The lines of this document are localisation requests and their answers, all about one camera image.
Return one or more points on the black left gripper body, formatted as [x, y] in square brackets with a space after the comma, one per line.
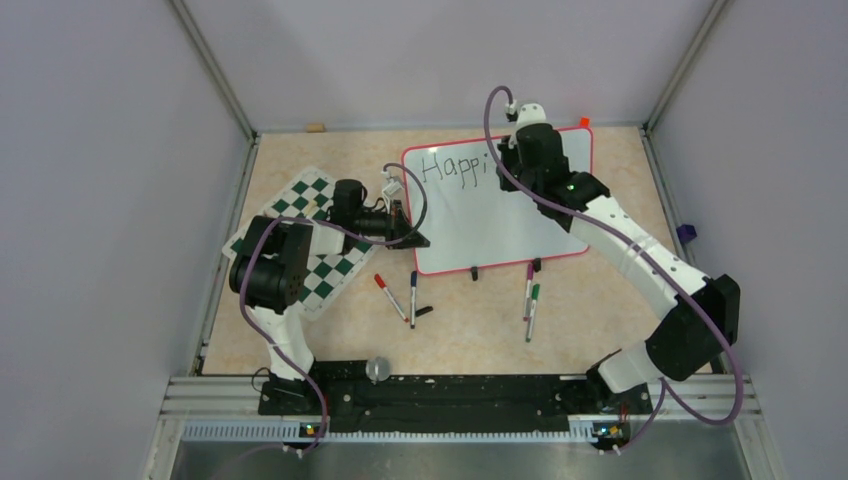
[376, 223]

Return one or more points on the small wooden block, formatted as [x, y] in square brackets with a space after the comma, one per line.
[315, 128]

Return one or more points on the grey round knob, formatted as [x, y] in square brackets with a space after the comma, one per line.
[378, 369]

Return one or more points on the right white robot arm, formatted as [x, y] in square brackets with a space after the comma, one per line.
[698, 314]

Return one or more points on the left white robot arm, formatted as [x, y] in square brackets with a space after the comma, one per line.
[270, 266]

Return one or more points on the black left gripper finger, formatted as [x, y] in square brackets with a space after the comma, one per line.
[412, 242]
[400, 225]

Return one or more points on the blue capped marker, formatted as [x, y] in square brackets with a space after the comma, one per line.
[413, 299]

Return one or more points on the purple capped marker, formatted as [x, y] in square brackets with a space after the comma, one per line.
[530, 271]

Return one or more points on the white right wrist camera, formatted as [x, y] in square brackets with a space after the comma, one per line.
[525, 114]

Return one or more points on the pink framed whiteboard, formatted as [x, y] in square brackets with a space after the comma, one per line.
[453, 190]

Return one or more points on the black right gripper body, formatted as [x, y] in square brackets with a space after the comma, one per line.
[511, 157]

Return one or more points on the red capped marker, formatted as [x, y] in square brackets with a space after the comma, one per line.
[391, 298]

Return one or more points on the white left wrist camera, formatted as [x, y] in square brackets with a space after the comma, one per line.
[391, 186]

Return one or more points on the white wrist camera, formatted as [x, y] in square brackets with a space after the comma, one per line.
[391, 186]
[525, 114]

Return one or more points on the purple toy block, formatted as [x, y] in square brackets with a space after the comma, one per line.
[686, 233]

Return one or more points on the green capped marker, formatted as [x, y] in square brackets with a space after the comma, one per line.
[532, 312]

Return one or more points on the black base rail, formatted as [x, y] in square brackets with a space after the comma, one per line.
[445, 404]

